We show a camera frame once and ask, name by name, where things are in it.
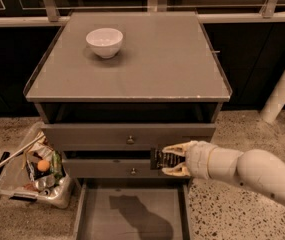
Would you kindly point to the metal railing frame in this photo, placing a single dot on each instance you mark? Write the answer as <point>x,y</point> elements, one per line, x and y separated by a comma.
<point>148,10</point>

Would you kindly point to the green snack packet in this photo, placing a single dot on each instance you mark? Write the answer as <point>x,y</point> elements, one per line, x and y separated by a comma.
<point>56,166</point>

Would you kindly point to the grey drawer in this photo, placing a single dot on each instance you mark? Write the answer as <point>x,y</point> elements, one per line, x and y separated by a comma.
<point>110,164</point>
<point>133,209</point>
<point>123,136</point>

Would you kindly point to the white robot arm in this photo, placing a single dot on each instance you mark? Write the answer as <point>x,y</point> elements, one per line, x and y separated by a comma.
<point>255,170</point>

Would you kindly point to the white diagonal pole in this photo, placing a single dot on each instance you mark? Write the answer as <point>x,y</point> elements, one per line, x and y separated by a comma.
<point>275,102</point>

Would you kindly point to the top grey drawer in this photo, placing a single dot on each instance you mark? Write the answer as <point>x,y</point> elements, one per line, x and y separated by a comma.
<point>123,136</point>

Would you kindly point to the white ceramic bowl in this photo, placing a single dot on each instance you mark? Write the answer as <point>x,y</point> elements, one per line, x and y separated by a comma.
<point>105,42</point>

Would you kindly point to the clear plastic bin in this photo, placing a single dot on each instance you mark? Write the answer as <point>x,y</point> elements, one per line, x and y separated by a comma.
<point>18,175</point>

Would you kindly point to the grey drawer cabinet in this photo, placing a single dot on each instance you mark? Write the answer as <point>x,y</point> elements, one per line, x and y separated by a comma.
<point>165,72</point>

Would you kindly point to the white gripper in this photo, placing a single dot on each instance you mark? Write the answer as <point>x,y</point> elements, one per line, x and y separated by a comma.
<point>198,160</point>

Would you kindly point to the white stick on bin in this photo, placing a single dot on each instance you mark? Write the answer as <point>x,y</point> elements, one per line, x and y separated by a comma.
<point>21,150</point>

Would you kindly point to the bottom grey drawer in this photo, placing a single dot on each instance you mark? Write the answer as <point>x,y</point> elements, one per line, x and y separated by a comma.
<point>133,209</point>

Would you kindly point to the black rxbar chocolate wrapper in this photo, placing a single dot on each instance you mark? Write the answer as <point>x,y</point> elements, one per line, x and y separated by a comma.
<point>160,160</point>

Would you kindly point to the orange ball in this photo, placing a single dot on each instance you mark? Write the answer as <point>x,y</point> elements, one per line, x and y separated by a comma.
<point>43,165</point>

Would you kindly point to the silver can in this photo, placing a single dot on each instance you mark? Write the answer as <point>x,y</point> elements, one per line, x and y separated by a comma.
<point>44,182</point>

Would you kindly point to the middle grey drawer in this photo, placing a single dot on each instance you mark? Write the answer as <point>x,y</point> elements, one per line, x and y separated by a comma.
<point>110,164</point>

